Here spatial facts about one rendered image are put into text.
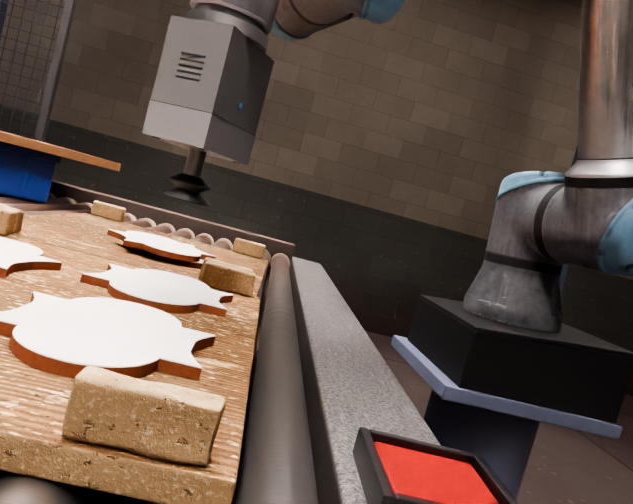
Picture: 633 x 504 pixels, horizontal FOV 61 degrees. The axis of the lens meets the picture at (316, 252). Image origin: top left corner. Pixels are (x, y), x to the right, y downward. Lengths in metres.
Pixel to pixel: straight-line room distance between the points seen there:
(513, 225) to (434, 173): 4.88
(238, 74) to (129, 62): 5.18
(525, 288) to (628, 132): 0.25
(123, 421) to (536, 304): 0.70
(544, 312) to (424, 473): 0.58
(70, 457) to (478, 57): 5.91
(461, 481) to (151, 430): 0.17
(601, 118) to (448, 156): 5.03
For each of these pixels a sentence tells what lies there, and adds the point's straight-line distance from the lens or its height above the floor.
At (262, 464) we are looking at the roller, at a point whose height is 0.92.
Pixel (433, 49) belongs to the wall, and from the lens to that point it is 5.89.
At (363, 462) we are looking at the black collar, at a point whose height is 0.92.
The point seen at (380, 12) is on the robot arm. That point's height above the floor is 1.25.
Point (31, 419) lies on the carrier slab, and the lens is 0.25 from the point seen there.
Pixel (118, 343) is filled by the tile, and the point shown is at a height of 0.94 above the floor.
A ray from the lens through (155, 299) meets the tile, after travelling 0.46.
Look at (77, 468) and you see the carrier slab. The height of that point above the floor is 0.93.
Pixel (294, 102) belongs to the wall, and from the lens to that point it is 5.50.
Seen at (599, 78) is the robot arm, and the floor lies 1.30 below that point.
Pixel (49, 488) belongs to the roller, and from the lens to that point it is 0.24.
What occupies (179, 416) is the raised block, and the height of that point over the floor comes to 0.96.
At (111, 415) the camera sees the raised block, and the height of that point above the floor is 0.95.
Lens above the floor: 1.05
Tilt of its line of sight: 4 degrees down
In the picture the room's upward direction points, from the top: 15 degrees clockwise
